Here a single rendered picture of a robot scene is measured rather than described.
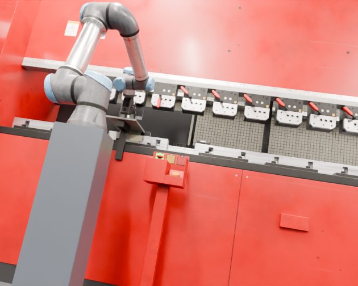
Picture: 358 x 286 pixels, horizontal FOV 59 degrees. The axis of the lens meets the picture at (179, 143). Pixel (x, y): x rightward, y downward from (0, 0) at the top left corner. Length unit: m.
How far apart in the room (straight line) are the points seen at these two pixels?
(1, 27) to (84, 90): 1.27
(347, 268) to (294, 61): 1.25
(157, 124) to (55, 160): 1.52
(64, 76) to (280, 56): 1.41
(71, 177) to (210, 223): 0.92
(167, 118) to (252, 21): 0.97
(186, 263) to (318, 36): 1.64
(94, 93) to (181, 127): 1.42
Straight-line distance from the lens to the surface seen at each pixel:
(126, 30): 1.52
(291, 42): 2.28
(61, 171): 1.15
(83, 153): 1.13
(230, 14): 2.33
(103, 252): 1.89
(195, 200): 1.79
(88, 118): 1.18
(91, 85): 1.23
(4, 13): 2.47
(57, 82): 1.31
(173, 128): 2.55
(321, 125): 2.10
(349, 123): 2.17
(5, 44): 2.35
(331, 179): 1.94
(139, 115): 2.08
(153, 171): 1.58
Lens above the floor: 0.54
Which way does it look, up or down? 12 degrees up
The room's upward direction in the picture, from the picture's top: 10 degrees clockwise
